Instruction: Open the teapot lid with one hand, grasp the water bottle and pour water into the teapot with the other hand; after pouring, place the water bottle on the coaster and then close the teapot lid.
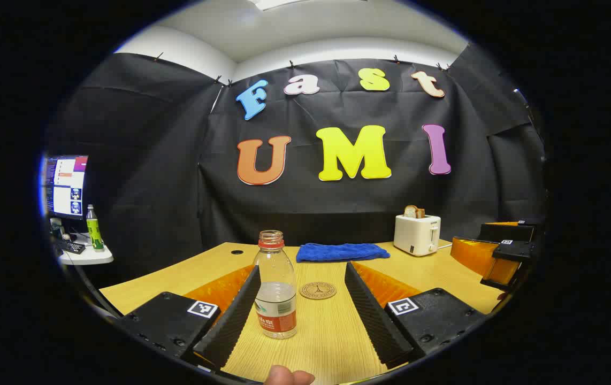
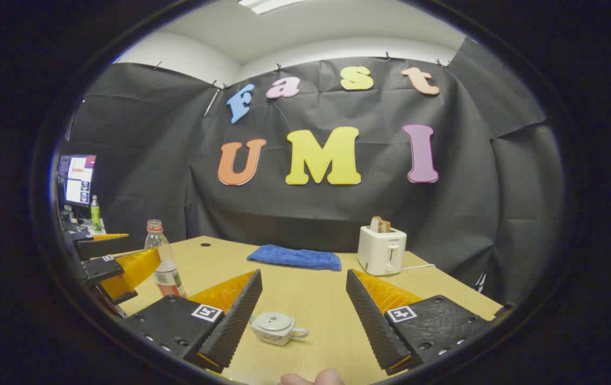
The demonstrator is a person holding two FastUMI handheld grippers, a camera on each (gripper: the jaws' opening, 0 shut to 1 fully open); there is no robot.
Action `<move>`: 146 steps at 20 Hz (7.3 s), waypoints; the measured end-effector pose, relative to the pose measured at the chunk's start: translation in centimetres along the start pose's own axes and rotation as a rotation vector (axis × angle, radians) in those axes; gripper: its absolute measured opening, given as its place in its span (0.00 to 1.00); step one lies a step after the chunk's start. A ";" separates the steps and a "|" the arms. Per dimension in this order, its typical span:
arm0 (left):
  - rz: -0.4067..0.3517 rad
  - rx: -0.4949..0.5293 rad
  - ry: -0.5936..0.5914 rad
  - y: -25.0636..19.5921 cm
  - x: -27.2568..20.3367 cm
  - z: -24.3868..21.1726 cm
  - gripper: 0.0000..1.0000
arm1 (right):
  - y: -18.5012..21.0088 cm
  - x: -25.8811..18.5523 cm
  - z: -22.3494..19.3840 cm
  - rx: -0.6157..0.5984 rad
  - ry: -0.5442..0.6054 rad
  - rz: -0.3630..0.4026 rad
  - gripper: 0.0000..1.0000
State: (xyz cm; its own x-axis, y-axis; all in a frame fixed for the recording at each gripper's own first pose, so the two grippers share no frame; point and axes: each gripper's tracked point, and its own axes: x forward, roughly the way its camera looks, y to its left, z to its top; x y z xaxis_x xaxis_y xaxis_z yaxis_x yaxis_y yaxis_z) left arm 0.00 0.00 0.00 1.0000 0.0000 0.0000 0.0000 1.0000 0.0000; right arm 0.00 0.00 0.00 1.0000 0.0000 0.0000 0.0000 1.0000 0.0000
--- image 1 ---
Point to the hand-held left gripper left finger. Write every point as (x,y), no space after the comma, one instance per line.
(233,321)

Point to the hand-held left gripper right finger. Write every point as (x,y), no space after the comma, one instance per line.
(372,315)

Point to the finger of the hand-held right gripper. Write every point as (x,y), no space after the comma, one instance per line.
(503,232)
(517,251)

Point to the clear plastic water bottle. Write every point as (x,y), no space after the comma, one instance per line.
(276,299)

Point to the round wooden coaster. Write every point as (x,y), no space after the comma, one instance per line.
(318,290)

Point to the green drink bottle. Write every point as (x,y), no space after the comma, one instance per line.
(94,230)

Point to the blue towel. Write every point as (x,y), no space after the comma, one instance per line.
(340,252)

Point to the white toaster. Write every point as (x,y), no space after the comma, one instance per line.
(415,235)

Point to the bread slice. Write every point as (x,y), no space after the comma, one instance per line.
(412,212)

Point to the white side table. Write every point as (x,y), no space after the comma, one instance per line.
(91,258)

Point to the black keyboard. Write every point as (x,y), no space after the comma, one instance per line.
(71,247)

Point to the computer monitor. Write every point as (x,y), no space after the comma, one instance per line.
(67,184)

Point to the ceiling light panel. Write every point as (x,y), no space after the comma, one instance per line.
(279,4)

